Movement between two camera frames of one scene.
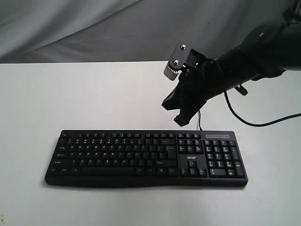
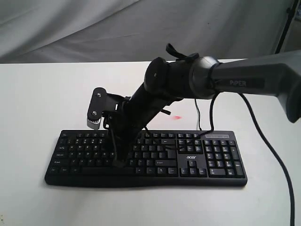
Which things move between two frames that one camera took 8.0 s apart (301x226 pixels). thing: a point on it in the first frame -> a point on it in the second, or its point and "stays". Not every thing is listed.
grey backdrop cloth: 124,31 stays
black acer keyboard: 193,157 stays
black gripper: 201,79 -> 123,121
